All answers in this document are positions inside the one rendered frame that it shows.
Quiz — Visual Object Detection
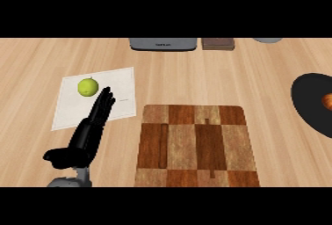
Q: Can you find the orange squash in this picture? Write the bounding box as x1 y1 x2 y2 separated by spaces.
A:
321 92 332 111

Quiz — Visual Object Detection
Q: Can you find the black pan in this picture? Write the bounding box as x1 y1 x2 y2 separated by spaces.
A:
290 72 332 139

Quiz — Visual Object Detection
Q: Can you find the green lime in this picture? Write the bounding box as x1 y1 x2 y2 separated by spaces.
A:
77 76 101 98

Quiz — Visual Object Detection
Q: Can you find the grey appliance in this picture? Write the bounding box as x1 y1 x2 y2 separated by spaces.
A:
127 38 200 53

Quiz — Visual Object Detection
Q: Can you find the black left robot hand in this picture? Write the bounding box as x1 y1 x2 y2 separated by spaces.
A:
42 86 117 171

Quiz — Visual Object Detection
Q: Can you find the checkered wooden cutting board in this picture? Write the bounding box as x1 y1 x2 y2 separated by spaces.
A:
133 104 263 188

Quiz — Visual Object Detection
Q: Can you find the grey round object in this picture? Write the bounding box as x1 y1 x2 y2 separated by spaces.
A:
253 38 284 44

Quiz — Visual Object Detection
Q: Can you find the brown wooden block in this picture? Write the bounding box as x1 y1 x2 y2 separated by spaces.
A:
200 38 236 51

